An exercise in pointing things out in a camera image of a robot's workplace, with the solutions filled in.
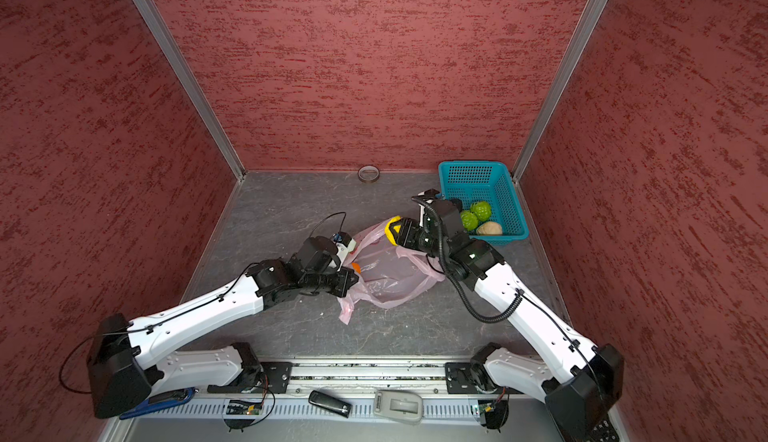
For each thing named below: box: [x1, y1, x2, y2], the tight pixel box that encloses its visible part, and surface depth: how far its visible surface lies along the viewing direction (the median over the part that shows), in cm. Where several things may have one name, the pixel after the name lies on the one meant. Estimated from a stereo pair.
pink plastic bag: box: [338, 219, 446, 325], surface depth 87 cm
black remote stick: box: [308, 390, 353, 418], surface depth 70 cm
